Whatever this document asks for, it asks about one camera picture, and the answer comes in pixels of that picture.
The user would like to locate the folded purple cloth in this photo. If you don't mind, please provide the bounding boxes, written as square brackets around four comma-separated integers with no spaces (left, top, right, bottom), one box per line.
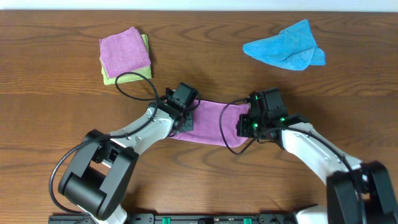
[99,27,151,78]

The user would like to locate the purple microfiber cloth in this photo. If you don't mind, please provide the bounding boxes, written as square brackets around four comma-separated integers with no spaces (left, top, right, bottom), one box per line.
[172,100,250,148]

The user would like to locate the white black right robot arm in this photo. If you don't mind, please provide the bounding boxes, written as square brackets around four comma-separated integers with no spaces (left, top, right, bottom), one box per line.
[236,114,397,223]

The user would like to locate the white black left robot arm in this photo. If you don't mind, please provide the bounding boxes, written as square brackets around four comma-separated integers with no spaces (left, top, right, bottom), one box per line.
[58,98,193,223]

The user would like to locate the blue microfiber cloth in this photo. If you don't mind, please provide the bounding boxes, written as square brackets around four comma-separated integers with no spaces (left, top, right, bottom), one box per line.
[243,19,326,71]

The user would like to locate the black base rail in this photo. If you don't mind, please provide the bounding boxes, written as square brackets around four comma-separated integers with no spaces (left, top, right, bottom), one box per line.
[48,213,299,224]

